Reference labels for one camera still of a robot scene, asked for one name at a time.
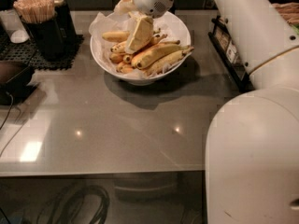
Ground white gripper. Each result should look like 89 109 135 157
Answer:
114 0 173 54

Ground large top yellow banana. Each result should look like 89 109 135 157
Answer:
110 41 126 53

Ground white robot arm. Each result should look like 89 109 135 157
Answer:
205 0 299 224

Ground upper left yellow banana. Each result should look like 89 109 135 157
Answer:
102 31 130 43

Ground white paper bowl liner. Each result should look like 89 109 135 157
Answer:
88 10 192 80

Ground white ceramic bowl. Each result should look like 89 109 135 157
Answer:
89 6 192 87

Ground short centre yellow banana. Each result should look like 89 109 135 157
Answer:
123 54 134 63

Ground middle long yellow banana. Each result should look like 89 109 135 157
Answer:
131 43 190 69

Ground small left yellow banana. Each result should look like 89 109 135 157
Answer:
109 53 123 63

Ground small lower left banana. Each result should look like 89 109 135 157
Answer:
116 62 134 74

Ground lower right yellow banana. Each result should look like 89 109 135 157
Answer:
143 47 194 77

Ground dark bottle with cork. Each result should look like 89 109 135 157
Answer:
54 0 77 47

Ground black cup of stirrers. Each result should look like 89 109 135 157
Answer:
13 0 64 61

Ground black rubber mesh mat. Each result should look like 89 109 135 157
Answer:
0 33 84 70

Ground glass shaker white contents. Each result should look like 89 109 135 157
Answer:
0 0 29 44

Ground dark round appliance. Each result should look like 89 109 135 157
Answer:
0 61 35 105

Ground black wire condiment rack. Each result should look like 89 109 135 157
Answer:
208 16 253 92

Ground thin black cable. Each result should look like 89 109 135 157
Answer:
0 91 29 159

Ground coiled black cables below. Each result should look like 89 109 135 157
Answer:
34 184 111 224

